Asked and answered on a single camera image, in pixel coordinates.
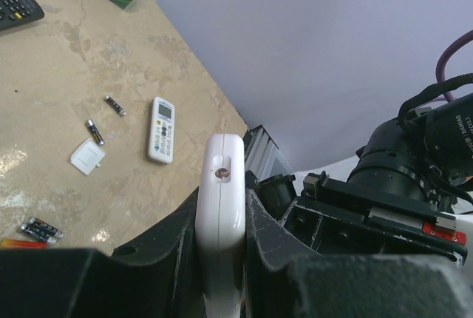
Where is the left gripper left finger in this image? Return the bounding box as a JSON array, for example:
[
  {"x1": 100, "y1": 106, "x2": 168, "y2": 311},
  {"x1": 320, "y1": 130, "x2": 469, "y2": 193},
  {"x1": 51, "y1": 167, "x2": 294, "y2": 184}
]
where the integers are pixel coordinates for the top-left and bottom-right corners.
[{"x1": 1, "y1": 190, "x2": 203, "y2": 317}]

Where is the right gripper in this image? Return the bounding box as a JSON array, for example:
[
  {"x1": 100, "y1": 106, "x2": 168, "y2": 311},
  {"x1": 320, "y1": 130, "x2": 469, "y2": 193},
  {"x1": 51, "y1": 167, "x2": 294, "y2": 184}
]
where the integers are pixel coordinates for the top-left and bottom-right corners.
[{"x1": 254, "y1": 172, "x2": 468, "y2": 267}]

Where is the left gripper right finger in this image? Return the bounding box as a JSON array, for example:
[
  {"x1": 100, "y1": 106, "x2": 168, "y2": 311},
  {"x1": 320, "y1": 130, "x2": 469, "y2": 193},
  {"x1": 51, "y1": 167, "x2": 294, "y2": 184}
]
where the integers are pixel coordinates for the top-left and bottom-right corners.
[{"x1": 245, "y1": 190, "x2": 472, "y2": 317}]

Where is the white red remote control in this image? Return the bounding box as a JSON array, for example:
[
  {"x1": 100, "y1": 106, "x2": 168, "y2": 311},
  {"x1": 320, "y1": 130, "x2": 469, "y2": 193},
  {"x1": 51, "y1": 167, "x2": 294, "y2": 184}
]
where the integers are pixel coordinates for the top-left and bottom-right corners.
[{"x1": 195, "y1": 134, "x2": 245, "y2": 317}]

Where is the white battery cover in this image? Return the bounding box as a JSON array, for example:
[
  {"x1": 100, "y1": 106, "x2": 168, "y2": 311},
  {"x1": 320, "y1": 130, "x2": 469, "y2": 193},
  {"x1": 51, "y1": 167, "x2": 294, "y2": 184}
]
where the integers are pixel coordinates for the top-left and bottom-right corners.
[{"x1": 69, "y1": 138, "x2": 106, "y2": 176}]

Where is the orange battery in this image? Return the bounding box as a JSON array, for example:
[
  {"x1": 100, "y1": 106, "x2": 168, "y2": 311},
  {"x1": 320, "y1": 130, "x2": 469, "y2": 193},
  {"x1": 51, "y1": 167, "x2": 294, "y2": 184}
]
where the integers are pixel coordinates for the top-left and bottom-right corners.
[{"x1": 1, "y1": 239, "x2": 48, "y2": 249}]

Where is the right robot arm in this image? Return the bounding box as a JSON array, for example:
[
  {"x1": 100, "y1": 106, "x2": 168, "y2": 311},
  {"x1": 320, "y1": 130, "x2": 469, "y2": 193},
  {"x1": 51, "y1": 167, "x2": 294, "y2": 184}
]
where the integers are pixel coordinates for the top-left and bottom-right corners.
[{"x1": 247, "y1": 74, "x2": 472, "y2": 266}]

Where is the white grey remote control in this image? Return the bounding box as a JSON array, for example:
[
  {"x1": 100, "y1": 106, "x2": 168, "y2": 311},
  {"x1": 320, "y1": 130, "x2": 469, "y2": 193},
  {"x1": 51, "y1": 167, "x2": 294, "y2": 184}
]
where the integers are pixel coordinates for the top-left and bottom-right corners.
[{"x1": 147, "y1": 97, "x2": 175, "y2": 164}]

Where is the black TV remote control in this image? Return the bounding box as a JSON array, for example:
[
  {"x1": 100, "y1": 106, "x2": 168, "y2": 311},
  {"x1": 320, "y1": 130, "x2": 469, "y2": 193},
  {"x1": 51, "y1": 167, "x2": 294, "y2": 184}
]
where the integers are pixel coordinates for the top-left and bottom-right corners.
[{"x1": 0, "y1": 0, "x2": 45, "y2": 32}]

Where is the left black purple battery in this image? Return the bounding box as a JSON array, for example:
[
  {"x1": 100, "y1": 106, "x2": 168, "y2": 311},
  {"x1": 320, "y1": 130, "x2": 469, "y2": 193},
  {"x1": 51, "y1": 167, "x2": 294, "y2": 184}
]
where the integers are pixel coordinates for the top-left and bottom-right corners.
[{"x1": 20, "y1": 223, "x2": 57, "y2": 246}]

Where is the black purple battery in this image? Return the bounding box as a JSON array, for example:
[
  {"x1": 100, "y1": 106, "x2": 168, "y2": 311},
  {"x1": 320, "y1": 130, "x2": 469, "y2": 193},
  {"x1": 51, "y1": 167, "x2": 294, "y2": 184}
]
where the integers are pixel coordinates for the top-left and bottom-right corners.
[
  {"x1": 28, "y1": 217, "x2": 64, "y2": 240},
  {"x1": 20, "y1": 223, "x2": 57, "y2": 246}
]

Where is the right black purple battery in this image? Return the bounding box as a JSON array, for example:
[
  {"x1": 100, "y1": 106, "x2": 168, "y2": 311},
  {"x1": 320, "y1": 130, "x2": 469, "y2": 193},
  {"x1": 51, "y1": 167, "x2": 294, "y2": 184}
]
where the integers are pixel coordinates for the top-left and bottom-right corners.
[{"x1": 28, "y1": 217, "x2": 64, "y2": 240}]

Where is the left black grey battery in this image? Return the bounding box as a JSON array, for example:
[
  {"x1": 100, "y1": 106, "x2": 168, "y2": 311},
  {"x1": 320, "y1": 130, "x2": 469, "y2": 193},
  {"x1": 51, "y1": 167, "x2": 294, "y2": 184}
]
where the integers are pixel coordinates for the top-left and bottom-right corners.
[{"x1": 86, "y1": 119, "x2": 105, "y2": 146}]

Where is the black grey battery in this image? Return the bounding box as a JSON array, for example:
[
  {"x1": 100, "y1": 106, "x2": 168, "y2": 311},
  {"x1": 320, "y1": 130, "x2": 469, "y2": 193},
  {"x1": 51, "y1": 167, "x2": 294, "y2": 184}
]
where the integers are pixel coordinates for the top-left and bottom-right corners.
[
  {"x1": 86, "y1": 119, "x2": 105, "y2": 146},
  {"x1": 104, "y1": 95, "x2": 126, "y2": 117}
]

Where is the right black grey battery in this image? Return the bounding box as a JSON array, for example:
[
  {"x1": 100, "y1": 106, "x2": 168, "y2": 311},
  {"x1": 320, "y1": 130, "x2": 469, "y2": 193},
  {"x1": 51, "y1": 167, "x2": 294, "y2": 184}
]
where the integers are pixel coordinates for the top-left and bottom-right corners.
[{"x1": 104, "y1": 95, "x2": 126, "y2": 117}]

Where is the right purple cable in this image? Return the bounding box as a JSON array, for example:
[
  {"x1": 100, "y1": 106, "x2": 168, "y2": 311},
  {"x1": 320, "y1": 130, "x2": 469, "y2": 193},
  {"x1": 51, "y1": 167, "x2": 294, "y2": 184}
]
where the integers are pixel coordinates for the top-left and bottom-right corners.
[{"x1": 435, "y1": 28, "x2": 473, "y2": 104}]

